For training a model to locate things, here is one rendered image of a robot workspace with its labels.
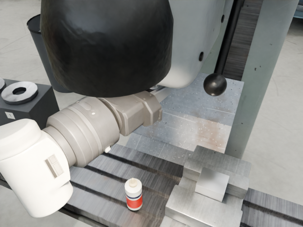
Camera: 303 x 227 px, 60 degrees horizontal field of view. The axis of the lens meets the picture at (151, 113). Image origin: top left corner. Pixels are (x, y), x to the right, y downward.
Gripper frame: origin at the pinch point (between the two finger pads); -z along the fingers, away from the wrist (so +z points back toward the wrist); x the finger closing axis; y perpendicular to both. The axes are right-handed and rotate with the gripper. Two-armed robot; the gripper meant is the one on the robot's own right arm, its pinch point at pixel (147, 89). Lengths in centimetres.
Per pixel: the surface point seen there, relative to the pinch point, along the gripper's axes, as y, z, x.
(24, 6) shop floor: 123, -159, 410
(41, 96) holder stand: 14.9, 6.1, 32.7
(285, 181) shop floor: 123, -109, -27
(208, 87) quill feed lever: -9.1, 3.7, -13.7
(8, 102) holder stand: 14.1, 13.5, 35.6
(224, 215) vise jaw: 22.4, -1.0, -20.1
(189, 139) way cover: 35.8, -24.8, 3.6
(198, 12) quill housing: -18.1, 4.5, -11.5
